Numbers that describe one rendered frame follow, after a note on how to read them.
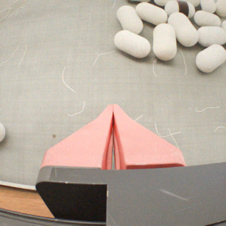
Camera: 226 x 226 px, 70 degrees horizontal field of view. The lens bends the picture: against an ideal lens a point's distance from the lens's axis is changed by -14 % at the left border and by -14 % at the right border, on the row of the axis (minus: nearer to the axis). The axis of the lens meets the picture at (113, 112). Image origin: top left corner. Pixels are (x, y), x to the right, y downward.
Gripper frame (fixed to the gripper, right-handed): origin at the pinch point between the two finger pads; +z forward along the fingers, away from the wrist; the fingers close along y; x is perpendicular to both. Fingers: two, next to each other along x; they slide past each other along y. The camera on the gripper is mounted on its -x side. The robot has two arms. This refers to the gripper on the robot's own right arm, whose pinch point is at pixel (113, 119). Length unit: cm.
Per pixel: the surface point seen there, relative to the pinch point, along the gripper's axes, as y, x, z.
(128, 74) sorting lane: -1.3, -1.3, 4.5
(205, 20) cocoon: -9.3, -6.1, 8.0
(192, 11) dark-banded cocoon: -8.0, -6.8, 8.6
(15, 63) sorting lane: 9.3, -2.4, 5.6
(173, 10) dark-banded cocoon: -5.8, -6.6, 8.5
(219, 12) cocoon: -12.2, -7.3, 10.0
